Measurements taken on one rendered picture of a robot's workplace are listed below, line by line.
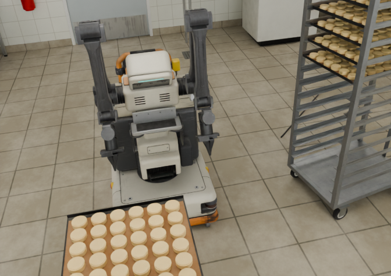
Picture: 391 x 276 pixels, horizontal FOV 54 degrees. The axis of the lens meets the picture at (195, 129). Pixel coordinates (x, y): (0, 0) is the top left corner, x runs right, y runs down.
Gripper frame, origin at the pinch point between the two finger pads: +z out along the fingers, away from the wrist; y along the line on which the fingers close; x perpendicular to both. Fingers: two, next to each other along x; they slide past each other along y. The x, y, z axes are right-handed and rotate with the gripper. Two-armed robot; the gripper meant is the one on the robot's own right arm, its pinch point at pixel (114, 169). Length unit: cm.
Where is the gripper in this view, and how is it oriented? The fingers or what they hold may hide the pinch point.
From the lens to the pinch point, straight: 178.3
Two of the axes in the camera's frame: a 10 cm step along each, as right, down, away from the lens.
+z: 1.2, 9.8, 1.3
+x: -1.5, -1.1, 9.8
